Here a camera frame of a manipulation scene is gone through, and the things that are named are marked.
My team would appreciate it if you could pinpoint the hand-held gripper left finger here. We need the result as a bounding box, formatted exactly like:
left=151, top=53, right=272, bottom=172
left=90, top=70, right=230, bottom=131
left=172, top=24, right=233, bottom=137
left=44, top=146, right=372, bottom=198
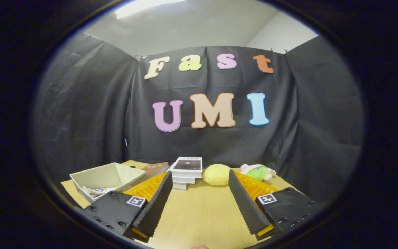
left=82, top=170, right=174, bottom=243

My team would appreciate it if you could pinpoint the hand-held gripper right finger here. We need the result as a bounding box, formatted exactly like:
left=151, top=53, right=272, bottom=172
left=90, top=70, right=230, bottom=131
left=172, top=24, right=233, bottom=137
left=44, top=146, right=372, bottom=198
left=228, top=169, right=321, bottom=241

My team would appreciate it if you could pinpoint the grey storage box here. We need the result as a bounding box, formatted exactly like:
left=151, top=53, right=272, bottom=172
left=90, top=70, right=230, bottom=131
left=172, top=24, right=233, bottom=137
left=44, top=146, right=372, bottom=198
left=69, top=162, right=148, bottom=203

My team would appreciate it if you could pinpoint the white canvas shoe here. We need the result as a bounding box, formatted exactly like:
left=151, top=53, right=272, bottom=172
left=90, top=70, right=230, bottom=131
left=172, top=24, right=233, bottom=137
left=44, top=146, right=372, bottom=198
left=81, top=186, right=117, bottom=201

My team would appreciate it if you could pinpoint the pink and green plush toy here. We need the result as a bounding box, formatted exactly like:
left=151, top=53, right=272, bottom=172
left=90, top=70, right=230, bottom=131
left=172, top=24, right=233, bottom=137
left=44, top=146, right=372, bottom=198
left=240, top=163, right=276, bottom=182

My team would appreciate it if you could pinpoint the brown book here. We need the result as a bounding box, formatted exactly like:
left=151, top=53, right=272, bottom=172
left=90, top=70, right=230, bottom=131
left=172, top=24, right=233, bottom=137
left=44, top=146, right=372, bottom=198
left=140, top=162, right=170, bottom=178

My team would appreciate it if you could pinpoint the yellow plush ball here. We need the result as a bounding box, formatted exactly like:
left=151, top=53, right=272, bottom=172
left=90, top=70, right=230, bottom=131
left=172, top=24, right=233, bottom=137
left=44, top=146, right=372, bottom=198
left=203, top=163, right=233, bottom=186

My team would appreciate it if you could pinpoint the white book with photo cover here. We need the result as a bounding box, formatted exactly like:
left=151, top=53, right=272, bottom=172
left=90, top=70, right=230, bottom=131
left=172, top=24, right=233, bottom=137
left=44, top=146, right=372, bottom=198
left=169, top=156, right=203, bottom=179

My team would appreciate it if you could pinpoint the black backdrop cloth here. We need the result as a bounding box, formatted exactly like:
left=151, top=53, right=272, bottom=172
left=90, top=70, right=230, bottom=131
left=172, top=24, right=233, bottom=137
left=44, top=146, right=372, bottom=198
left=31, top=32, right=364, bottom=205

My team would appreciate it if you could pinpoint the ceiling light panel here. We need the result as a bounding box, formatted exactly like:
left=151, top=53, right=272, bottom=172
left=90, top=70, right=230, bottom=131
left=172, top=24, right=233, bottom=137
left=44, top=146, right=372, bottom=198
left=115, top=0, right=186, bottom=19

